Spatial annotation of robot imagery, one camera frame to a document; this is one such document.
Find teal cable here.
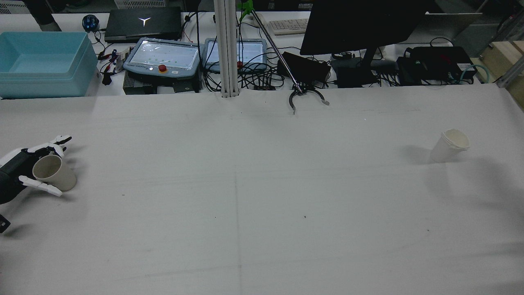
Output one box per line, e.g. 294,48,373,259
461,64,492,84

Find black monitor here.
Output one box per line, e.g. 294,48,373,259
300,0,435,87

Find grey teach pendant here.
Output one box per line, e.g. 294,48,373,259
123,37,201,79
203,38,267,74

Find tangled black cables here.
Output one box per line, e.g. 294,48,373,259
203,61,297,91

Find reacher grabber green handle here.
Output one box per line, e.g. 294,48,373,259
237,0,330,115

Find light blue plastic bin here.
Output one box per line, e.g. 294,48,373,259
0,32,99,99

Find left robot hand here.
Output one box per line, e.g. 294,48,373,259
0,135,72,205

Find white keyboard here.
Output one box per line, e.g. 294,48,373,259
268,18,309,36

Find white paper cup stack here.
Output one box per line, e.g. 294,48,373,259
429,129,470,163

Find aluminium profile bar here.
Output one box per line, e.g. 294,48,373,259
497,55,524,89

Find beige paper cup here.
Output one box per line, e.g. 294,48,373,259
32,154,77,192

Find black electronics box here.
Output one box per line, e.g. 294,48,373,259
397,46,477,86

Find black laptop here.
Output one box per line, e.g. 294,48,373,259
104,7,183,43

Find aluminium profile post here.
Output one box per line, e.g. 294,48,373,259
214,0,240,98

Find blue computer mouse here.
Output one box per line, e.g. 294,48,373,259
82,14,100,32

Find red black clip leads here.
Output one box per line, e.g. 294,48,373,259
98,48,124,86

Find wooden box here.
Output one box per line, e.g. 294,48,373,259
479,41,524,108

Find white plastic basket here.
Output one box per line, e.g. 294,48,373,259
114,0,167,9

